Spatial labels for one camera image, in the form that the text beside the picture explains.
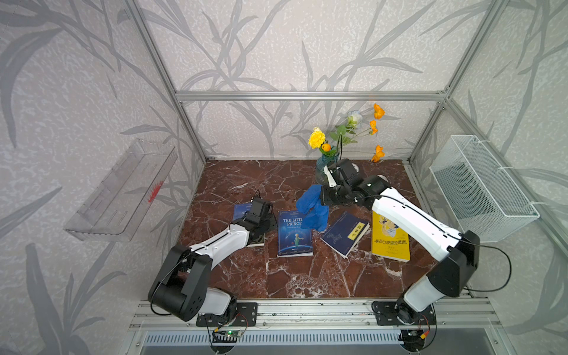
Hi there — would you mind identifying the blue Little Prince book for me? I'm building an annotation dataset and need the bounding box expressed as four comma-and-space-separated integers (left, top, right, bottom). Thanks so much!
277, 211, 314, 257

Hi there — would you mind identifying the yellow cover book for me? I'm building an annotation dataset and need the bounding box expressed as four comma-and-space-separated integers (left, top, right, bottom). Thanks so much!
371, 212, 411, 263

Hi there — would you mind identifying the aluminium front rail frame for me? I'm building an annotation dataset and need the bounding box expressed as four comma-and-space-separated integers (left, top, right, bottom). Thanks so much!
128, 297, 503, 331

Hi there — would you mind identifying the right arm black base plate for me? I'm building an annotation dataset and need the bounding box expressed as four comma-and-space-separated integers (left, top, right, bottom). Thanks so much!
371, 300, 437, 326

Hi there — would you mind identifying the white wire mesh basket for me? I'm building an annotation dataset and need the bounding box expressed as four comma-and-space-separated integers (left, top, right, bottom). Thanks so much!
430, 135, 540, 243

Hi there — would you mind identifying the glass vase with flowers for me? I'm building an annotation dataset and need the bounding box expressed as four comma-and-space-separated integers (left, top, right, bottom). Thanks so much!
308, 104, 385, 185

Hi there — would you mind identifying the blue landscape cover book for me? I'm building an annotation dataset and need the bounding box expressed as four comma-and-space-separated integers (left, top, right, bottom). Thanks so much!
232, 202, 265, 248

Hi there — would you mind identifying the clear plastic wall shelf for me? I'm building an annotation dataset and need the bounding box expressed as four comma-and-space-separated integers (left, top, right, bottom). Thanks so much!
64, 138, 178, 242

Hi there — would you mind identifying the dark navy book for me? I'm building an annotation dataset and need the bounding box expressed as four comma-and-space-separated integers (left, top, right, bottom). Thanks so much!
322, 212, 370, 258

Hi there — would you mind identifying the blue cleaning cloth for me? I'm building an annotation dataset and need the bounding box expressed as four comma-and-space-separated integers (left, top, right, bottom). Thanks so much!
296, 185, 329, 232

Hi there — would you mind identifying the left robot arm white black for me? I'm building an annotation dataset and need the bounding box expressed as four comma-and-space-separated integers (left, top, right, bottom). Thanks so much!
148, 197, 277, 324

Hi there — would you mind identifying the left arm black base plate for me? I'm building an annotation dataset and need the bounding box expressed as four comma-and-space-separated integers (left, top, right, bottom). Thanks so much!
196, 301, 258, 328

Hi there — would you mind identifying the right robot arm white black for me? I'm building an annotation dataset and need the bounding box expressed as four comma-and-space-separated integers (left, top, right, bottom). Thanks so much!
321, 158, 480, 325

